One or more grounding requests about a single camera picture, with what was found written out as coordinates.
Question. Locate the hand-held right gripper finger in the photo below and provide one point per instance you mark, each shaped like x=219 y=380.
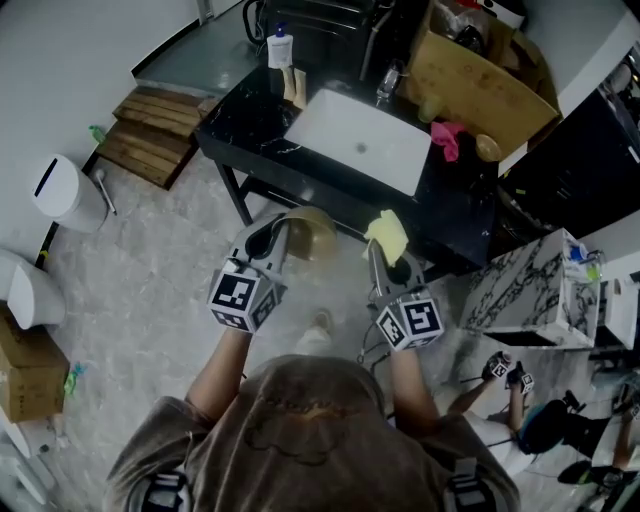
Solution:
x=376 y=257

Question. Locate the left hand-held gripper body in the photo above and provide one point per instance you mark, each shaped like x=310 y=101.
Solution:
x=235 y=295

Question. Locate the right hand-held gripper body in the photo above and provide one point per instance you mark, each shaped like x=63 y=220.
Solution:
x=410 y=315

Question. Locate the yellow cloth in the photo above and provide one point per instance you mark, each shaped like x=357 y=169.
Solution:
x=390 y=235

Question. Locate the brown bowl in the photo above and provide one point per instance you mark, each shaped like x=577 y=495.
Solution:
x=312 y=234

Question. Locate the person's right forearm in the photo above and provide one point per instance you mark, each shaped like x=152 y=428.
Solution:
x=412 y=385

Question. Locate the person's left forearm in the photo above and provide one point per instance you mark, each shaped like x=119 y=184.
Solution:
x=220 y=370

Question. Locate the pink cloth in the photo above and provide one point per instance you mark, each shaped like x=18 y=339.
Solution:
x=446 y=137

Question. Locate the small tan bowl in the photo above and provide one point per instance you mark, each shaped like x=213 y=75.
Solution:
x=488 y=147

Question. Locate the person's leg and shoe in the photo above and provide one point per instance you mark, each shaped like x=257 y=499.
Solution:
x=316 y=335

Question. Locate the black marble vanity counter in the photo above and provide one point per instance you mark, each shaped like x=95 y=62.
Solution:
x=240 y=130

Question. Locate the white veined marble block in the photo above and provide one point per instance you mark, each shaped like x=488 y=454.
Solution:
x=520 y=290

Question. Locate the white rectangular sink basin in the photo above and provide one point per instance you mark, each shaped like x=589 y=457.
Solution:
x=360 y=135

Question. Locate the beige wooden brush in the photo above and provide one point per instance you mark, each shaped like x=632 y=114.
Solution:
x=294 y=87

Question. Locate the green cup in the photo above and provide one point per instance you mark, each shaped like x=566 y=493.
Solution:
x=430 y=109

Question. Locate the person's brown t-shirt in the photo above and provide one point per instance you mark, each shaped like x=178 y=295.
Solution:
x=310 y=440

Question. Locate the metal toilet brush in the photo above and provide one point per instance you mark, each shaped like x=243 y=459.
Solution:
x=106 y=195

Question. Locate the chrome faucet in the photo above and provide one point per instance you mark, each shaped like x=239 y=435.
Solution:
x=390 y=80

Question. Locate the white soap pump bottle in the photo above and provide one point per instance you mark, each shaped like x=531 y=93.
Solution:
x=279 y=50

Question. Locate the green plastic wrapper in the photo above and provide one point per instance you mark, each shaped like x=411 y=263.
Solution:
x=75 y=379

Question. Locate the black appliance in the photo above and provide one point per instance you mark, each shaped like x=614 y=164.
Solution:
x=320 y=35

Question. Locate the white trash bin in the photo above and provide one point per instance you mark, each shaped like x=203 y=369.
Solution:
x=62 y=192

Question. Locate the large open cardboard box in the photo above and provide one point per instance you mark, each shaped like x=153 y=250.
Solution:
x=480 y=85

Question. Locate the closed cardboard box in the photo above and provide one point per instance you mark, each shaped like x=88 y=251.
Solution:
x=30 y=370

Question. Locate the black cabinet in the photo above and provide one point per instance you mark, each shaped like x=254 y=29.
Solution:
x=575 y=165

